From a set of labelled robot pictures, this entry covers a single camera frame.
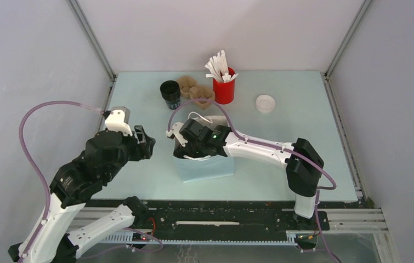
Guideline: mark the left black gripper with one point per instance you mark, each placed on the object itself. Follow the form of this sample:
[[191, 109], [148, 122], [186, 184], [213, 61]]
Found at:
[[143, 149]]

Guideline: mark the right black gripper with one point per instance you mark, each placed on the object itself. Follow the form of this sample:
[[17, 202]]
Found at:
[[184, 151]]

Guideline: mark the light blue paper bag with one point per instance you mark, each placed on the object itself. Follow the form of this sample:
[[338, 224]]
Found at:
[[202, 167]]

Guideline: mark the black paper coffee cup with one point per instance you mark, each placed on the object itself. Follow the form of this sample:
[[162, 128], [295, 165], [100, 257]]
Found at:
[[170, 91]]

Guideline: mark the white plastic cup lid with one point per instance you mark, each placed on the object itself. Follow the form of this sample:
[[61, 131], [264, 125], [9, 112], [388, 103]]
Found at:
[[265, 103]]

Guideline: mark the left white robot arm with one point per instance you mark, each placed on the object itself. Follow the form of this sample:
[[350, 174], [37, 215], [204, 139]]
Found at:
[[73, 187]]

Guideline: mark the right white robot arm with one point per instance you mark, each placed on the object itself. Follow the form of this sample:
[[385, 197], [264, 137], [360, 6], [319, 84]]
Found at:
[[298, 160]]

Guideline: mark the red ribbed cup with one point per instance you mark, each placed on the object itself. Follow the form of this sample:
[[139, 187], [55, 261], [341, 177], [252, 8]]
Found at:
[[224, 92]]

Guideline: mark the brown cardboard cup carrier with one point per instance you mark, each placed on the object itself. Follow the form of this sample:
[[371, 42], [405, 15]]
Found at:
[[190, 89]]

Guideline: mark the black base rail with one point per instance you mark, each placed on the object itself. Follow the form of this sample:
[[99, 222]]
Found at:
[[228, 221]]

